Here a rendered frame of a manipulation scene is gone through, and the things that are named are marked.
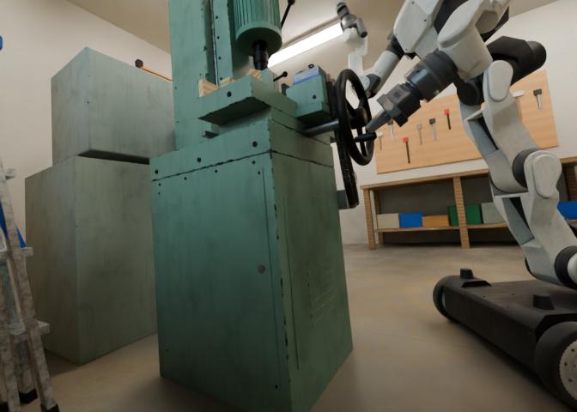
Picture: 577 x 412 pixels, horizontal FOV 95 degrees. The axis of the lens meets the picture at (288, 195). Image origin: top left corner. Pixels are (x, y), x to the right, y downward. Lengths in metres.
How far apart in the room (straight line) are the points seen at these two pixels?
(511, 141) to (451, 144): 2.99
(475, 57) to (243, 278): 0.77
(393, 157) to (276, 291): 3.66
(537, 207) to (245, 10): 1.20
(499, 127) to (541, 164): 0.17
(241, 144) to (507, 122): 0.91
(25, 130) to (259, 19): 2.31
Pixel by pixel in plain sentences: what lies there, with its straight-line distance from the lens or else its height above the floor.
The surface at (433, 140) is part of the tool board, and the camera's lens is 4.20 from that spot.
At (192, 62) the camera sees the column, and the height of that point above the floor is 1.18.
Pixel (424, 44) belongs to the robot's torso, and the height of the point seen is 1.14.
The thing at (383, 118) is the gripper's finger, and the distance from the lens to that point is 0.73.
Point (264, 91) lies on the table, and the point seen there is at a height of 0.87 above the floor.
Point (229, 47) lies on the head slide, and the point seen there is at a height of 1.19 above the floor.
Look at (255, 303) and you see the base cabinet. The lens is 0.78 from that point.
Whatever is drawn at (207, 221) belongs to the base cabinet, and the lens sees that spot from 0.87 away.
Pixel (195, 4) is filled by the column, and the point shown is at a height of 1.40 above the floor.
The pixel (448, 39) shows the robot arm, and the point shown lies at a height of 0.87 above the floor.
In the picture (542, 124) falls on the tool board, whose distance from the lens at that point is 4.30.
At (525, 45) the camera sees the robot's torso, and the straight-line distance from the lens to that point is 1.35.
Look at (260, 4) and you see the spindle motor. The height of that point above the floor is 1.29.
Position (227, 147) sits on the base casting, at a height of 0.75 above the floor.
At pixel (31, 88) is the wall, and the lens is 3.14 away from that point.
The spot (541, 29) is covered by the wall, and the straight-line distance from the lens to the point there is 4.68.
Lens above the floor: 0.53
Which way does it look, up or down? 4 degrees up
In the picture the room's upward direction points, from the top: 5 degrees counter-clockwise
